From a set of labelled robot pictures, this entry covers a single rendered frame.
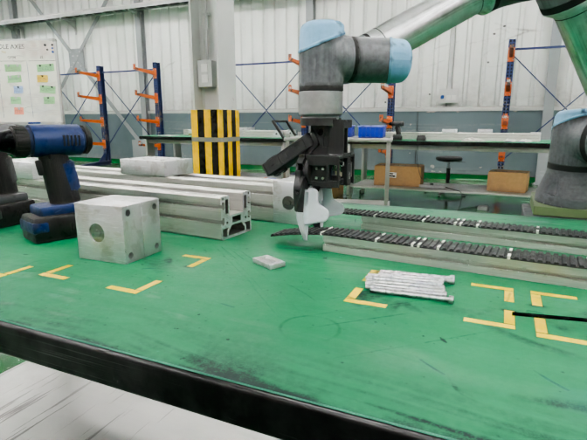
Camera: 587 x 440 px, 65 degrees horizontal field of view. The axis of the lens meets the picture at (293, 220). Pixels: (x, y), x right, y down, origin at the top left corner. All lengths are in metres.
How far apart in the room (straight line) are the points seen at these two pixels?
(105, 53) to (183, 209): 11.21
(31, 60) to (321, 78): 5.94
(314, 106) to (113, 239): 0.39
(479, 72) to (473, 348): 8.03
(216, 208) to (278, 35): 8.67
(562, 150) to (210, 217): 0.85
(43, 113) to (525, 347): 6.26
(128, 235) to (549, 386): 0.60
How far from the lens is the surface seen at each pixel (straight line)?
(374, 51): 0.82
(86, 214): 0.82
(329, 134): 0.79
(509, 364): 0.50
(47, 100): 6.47
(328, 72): 0.78
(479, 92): 8.46
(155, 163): 1.24
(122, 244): 0.78
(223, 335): 0.52
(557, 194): 1.29
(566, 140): 1.27
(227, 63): 4.32
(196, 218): 0.94
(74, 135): 0.99
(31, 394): 1.64
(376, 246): 0.78
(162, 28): 11.03
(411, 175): 5.77
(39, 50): 6.54
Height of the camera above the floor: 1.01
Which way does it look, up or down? 12 degrees down
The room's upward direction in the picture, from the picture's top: straight up
